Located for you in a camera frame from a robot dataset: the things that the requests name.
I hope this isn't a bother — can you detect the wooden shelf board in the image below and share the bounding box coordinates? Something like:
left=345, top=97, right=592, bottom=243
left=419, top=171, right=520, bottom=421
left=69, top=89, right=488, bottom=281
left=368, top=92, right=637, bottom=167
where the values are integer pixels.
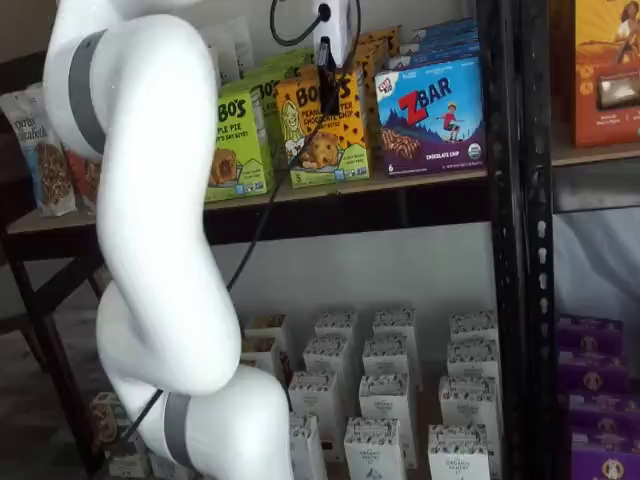
left=4, top=168, right=490, bottom=236
left=551, top=143, right=640, bottom=168

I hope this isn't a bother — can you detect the granola bag orange label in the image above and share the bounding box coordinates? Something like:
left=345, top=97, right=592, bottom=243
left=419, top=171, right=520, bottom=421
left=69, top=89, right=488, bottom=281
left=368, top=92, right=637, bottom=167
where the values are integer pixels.
left=60, top=142, right=103, bottom=214

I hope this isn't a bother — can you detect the orange Bobo's oat bites box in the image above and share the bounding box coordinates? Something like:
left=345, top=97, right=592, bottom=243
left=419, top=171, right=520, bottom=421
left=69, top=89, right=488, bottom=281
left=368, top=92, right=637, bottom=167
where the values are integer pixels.
left=344, top=49, right=378, bottom=171
left=355, top=38, right=392, bottom=66
left=358, top=26, right=403, bottom=51
left=276, top=68, right=372, bottom=190

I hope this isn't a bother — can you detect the white small cartons group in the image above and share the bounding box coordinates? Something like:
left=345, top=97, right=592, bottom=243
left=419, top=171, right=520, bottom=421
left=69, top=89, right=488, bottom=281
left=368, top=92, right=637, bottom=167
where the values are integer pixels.
left=319, top=349, right=451, bottom=480

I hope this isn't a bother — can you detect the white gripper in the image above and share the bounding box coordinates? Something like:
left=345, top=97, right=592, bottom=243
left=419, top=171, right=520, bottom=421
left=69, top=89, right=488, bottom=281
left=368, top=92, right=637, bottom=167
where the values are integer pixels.
left=312, top=0, right=352, bottom=116

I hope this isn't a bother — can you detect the white patterned carton box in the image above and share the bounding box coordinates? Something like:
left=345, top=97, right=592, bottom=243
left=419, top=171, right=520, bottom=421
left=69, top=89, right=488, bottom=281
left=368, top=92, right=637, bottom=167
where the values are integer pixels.
left=342, top=416, right=408, bottom=480
left=289, top=412, right=330, bottom=480
left=361, top=336, right=410, bottom=387
left=448, top=310, right=500, bottom=351
left=438, top=374, right=502, bottom=437
left=357, top=372, right=412, bottom=432
left=372, top=307, right=418, bottom=351
left=313, top=310, right=360, bottom=351
left=427, top=423, right=495, bottom=480
left=302, top=334, right=352, bottom=387
left=287, top=369, right=340, bottom=442
left=445, top=338, right=501, bottom=389

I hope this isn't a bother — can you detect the black cable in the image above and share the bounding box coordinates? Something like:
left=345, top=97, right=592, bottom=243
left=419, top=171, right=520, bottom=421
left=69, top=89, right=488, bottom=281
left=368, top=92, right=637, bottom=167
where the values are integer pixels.
left=117, top=0, right=364, bottom=444

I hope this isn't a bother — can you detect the green Bobo's apple pie box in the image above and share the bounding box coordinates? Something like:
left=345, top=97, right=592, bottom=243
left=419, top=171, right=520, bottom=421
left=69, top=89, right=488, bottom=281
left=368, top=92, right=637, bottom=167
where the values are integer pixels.
left=262, top=48, right=317, bottom=81
left=248, top=63, right=287, bottom=174
left=203, top=82, right=276, bottom=204

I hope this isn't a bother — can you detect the purple snack box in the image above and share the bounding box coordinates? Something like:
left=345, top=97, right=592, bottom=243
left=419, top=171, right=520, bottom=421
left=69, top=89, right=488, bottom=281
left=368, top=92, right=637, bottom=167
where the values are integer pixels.
left=557, top=314, right=625, bottom=357
left=569, top=432, right=640, bottom=480
left=557, top=349, right=630, bottom=399
left=567, top=392, right=640, bottom=441

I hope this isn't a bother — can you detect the white yellow granola box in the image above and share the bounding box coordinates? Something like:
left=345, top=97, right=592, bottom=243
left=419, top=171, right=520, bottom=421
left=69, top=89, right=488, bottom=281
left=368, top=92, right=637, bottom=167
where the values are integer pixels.
left=243, top=313, right=289, bottom=346
left=239, top=335, right=279, bottom=372

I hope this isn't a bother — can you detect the white plastic sheet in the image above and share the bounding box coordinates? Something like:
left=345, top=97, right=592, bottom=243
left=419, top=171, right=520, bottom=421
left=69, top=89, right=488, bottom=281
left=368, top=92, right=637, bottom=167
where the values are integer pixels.
left=553, top=209, right=640, bottom=321

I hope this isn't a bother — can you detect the blue purple Zbar box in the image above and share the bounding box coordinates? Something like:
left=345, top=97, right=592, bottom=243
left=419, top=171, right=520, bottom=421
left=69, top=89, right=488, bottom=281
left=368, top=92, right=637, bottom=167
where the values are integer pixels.
left=388, top=43, right=482, bottom=69
left=399, top=30, right=481, bottom=54
left=412, top=17, right=479, bottom=41
left=374, top=56, right=487, bottom=179

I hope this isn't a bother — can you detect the large orange snack box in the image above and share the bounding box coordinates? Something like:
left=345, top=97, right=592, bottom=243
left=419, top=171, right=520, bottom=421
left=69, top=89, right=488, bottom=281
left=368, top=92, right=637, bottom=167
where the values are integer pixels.
left=571, top=0, right=640, bottom=150

